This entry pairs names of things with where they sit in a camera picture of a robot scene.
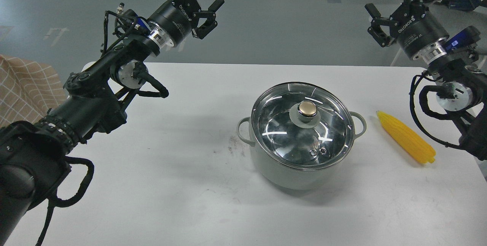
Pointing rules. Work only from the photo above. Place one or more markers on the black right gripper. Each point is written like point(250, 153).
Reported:
point(411, 25)

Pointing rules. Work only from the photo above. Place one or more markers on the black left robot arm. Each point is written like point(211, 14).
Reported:
point(35, 165)

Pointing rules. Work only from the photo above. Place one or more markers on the yellow corn cob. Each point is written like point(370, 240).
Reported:
point(408, 139)

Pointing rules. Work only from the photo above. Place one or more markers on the beige checkered cloth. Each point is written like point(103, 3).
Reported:
point(28, 89)

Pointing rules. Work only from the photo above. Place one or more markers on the glass pot lid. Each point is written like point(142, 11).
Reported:
point(306, 102)

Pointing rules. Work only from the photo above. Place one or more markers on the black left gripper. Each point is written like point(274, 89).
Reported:
point(179, 17)

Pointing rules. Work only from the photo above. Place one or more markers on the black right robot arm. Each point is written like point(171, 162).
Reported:
point(459, 93)

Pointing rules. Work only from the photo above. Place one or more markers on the grey steel cooking pot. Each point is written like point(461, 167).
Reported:
point(300, 173)

